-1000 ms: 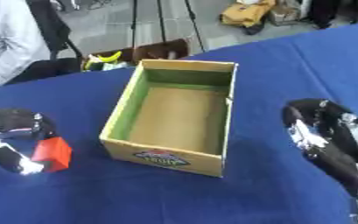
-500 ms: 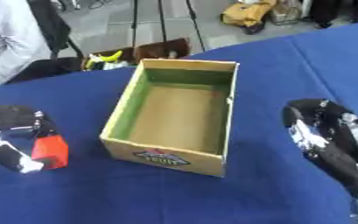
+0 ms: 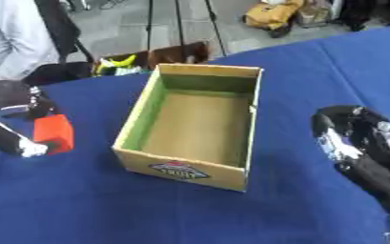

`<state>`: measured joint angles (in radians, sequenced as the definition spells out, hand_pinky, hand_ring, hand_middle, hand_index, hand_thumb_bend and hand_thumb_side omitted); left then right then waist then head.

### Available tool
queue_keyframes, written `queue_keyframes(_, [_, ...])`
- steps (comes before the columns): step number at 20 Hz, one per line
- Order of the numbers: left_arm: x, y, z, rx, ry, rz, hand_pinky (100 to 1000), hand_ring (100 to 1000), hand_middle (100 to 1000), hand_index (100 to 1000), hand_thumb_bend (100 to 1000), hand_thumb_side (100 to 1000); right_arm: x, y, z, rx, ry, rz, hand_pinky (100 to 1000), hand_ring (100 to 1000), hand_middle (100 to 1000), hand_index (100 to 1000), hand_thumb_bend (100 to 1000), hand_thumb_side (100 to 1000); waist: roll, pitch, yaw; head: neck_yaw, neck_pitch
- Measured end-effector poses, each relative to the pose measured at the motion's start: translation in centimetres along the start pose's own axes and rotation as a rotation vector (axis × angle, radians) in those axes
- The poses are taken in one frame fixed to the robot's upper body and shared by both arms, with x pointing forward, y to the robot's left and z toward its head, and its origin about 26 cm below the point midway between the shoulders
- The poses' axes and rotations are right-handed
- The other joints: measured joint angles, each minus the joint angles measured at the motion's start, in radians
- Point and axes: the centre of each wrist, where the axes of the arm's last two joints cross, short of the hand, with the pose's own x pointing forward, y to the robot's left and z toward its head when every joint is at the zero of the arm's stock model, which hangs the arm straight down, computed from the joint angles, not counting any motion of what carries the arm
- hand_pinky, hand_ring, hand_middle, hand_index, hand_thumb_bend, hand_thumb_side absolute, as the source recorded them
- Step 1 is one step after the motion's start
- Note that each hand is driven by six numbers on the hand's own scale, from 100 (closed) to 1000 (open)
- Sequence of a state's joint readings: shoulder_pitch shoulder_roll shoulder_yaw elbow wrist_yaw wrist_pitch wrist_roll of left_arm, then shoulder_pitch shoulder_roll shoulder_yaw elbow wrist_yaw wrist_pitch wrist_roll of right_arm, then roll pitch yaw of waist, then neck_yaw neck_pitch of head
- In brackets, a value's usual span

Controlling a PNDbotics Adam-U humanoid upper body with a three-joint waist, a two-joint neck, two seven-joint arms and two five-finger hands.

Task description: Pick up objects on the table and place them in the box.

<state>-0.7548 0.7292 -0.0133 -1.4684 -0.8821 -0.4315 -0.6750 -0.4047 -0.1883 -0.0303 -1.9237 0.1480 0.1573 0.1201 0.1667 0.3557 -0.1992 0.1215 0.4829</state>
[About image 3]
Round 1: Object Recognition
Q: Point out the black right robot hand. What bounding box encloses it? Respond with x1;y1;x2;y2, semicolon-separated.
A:
309;105;390;214

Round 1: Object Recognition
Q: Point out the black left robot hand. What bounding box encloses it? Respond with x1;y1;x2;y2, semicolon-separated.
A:
0;79;61;158

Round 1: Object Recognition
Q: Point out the orange rectangular block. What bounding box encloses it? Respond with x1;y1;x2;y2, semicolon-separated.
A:
31;113;76;155

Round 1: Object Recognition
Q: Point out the brown cardboard box with toys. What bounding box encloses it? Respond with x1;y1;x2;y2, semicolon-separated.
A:
91;41;212;77

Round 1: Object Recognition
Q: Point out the tan cardboard box green inside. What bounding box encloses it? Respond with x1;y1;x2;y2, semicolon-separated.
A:
111;63;265;193

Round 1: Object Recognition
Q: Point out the person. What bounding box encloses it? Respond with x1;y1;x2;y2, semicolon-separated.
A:
0;0;61;82

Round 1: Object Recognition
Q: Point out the black bag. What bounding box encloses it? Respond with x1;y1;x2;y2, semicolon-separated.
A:
336;0;390;32

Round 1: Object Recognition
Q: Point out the yellow bag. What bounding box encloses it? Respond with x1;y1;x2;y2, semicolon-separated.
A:
241;0;307;39

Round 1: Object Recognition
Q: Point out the black tripod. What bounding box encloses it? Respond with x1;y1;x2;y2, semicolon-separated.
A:
144;0;228;58

